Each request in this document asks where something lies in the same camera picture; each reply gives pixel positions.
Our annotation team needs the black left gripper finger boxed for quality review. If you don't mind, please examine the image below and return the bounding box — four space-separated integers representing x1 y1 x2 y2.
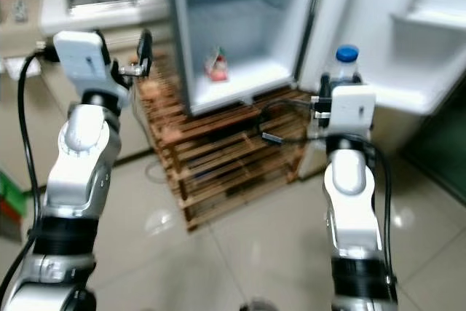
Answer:
136 28 154 79

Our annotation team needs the clear bottle with blue cap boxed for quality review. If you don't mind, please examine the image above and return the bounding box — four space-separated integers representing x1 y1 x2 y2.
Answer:
328 44 366 90

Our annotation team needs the dark grey fridge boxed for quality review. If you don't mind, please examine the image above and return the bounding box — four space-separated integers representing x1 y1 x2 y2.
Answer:
170 0 327 117

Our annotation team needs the white fridge door with shelves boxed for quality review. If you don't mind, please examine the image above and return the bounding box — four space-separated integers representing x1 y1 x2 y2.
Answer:
297 0 466 117

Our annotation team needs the red and white food pack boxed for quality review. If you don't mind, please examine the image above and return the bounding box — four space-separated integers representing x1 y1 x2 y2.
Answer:
205 47 231 83

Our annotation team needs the white kitchen counter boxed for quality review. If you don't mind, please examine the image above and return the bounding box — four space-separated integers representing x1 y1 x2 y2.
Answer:
39 0 177 36

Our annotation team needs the white flat box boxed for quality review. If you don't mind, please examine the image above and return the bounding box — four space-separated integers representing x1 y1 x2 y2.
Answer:
4 55 39 80

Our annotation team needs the wooden slatted rack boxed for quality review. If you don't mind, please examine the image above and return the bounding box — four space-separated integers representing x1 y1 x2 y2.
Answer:
134 74 327 233

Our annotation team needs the small clear jar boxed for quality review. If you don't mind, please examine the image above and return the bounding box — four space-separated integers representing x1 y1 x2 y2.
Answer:
10 0 31 25

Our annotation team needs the green and red box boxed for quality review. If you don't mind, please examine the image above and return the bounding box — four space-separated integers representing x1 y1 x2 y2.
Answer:
0 171 25 243

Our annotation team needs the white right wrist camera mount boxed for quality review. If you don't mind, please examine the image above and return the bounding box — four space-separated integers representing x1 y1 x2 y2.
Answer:
327 84 378 138

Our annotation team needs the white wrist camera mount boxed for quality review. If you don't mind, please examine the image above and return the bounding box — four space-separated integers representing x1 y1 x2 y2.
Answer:
327 84 378 138
52 30 115 98

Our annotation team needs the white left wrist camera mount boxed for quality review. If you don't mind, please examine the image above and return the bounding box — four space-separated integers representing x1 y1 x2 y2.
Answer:
52 30 115 98

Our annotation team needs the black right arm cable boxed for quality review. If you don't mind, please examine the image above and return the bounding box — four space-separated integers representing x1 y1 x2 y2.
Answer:
258 97 398 304

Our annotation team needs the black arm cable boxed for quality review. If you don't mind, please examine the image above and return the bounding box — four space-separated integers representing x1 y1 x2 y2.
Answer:
258 97 398 304
0 43 60 311

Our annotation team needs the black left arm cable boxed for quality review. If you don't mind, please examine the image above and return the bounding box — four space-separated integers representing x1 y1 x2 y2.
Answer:
0 43 60 311

